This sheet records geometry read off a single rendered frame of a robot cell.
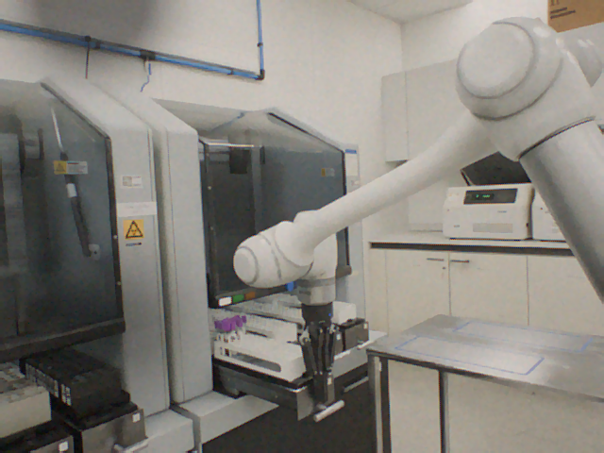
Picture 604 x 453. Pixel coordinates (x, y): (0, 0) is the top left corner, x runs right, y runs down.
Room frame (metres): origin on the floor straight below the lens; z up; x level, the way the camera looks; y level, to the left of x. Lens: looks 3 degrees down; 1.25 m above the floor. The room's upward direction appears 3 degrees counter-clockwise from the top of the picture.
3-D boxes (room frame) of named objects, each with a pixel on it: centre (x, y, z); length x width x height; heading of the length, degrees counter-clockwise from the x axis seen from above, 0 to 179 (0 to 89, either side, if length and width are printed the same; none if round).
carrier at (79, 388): (1.03, 0.45, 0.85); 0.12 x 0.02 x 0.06; 137
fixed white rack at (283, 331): (1.50, 0.14, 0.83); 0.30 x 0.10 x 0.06; 47
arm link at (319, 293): (1.11, -0.05, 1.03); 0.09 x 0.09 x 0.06
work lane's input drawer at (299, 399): (1.34, 0.20, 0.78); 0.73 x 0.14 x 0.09; 47
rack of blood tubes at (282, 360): (1.24, 0.10, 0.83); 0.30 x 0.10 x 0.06; 47
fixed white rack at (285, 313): (1.61, 0.04, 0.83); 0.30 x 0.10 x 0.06; 47
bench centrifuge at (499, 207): (3.36, -1.45, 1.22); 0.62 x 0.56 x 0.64; 135
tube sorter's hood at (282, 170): (1.65, 0.19, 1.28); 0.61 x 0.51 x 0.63; 137
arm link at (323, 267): (1.10, -0.04, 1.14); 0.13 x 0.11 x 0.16; 142
